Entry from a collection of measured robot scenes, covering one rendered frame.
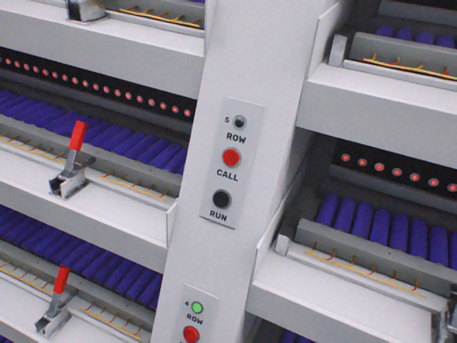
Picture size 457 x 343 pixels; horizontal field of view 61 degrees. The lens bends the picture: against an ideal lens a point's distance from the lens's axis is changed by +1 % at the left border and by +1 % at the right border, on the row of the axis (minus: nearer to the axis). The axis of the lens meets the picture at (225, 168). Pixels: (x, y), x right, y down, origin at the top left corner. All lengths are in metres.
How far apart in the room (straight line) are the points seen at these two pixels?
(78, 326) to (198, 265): 0.25
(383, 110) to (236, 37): 0.14
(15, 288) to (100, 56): 0.39
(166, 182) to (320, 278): 0.21
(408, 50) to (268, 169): 0.17
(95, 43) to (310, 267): 0.32
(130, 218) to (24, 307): 0.25
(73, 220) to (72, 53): 0.19
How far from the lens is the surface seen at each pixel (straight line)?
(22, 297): 0.67
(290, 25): 0.35
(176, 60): 0.39
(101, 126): 0.61
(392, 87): 0.36
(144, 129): 0.59
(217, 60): 0.37
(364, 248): 0.44
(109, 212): 0.47
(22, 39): 0.52
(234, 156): 0.36
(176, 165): 0.52
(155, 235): 0.44
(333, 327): 0.41
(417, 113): 0.34
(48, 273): 0.65
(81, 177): 0.51
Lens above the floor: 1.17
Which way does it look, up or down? 16 degrees down
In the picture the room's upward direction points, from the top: 13 degrees clockwise
